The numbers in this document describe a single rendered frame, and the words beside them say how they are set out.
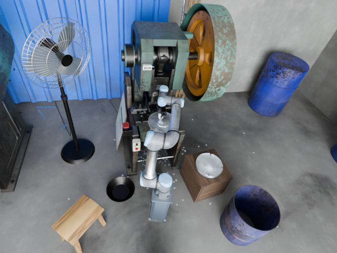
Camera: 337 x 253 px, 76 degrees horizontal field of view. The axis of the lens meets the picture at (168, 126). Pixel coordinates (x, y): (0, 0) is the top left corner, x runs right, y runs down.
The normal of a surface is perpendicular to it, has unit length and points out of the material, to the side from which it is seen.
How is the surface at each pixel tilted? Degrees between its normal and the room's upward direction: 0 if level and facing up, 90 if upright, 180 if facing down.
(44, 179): 0
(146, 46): 45
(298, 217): 0
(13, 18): 90
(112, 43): 90
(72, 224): 0
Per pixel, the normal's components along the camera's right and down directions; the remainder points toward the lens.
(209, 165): 0.13, -0.70
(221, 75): 0.26, 0.61
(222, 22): 0.23, -0.28
